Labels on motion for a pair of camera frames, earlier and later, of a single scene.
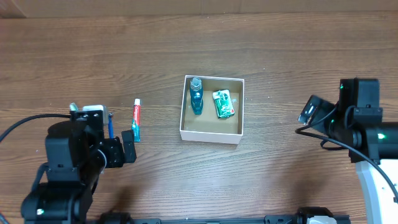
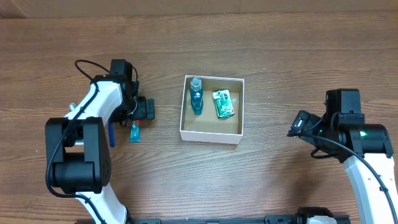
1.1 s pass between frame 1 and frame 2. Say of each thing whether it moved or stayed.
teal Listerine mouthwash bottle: stayed
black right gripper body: moved
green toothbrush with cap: stayed
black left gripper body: moved
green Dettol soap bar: stayed
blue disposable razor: stayed
